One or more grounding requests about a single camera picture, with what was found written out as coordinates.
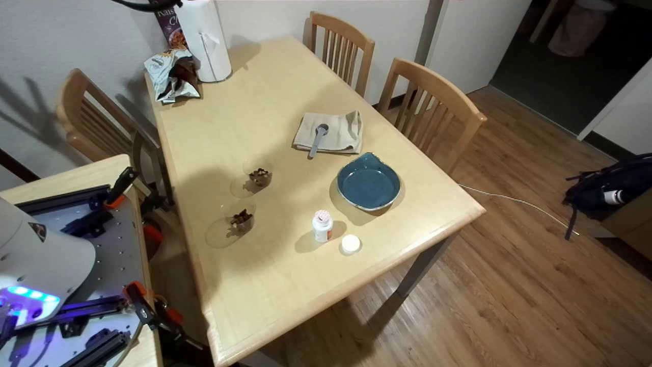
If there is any beige towel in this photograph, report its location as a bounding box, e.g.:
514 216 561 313
294 113 363 153

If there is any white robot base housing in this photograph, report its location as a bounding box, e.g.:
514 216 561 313
0 197 95 329

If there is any small white bottle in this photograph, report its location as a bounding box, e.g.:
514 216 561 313
311 211 335 242

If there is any blue ceramic plate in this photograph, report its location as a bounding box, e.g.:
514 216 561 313
337 153 402 213

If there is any grey spoon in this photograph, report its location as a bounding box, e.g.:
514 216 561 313
308 124 328 160

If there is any white bottle cap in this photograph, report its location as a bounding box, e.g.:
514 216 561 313
341 234 363 255

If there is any glass bowl with snack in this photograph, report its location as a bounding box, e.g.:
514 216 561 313
228 211 255 236
243 168 272 194

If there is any wooden chair right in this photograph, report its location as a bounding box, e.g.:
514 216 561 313
377 60 486 173

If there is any wooden chair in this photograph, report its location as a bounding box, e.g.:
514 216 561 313
306 13 374 95
56 70 168 196
377 60 486 173

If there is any wooden chair far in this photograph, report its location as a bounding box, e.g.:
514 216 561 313
306 13 374 95

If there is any crumpled grey cloth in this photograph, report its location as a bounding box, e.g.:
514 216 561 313
145 48 199 107

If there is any orange black clamp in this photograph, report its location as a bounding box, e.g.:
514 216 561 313
124 282 214 367

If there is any purple snack package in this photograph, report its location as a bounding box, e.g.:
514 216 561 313
155 8 185 48

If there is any wooden chair back left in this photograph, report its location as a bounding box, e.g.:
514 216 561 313
56 70 168 196

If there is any black backpack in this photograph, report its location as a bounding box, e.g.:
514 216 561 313
563 153 652 238

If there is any pink bag in doorway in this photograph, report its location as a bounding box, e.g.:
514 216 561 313
547 0 616 58

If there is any white floor cable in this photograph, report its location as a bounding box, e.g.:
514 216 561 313
463 184 580 238

